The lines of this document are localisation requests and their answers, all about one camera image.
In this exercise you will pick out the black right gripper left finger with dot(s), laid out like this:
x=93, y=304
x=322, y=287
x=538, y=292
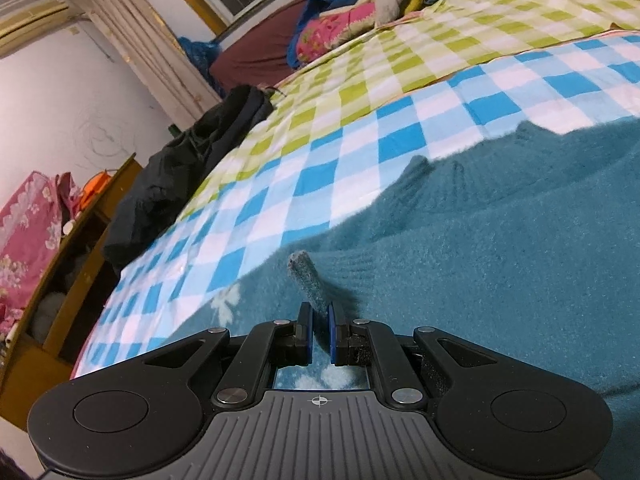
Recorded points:
x=257, y=357

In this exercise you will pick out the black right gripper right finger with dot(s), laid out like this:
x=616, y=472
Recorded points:
x=375, y=347

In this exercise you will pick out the teal knitted sweater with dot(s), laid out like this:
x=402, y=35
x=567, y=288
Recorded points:
x=527, y=245

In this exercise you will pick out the black clothing pile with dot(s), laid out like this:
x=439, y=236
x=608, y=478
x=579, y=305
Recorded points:
x=172, y=175

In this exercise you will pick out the blue white checkered bedsheet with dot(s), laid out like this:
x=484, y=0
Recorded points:
x=228, y=229

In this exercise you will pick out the wooden shelf cabinet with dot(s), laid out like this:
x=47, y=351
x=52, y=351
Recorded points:
x=45, y=343

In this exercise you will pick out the orange item on cabinet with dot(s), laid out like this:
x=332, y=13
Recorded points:
x=93, y=188

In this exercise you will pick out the pink floral cloth bundle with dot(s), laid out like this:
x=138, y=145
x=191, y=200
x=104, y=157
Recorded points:
x=31, y=233

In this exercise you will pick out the maroon mattress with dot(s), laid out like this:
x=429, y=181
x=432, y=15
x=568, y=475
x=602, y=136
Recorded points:
x=255, y=51

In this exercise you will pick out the blue bag by curtain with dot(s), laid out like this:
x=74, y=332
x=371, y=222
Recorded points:
x=202, y=54

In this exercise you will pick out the pink floral quilt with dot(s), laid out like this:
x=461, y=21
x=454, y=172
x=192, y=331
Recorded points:
x=332, y=29

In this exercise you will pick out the beige curtain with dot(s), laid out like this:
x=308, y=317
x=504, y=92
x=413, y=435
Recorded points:
x=153, y=53

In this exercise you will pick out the green white checkered bedsheet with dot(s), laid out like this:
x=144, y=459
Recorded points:
x=384, y=64

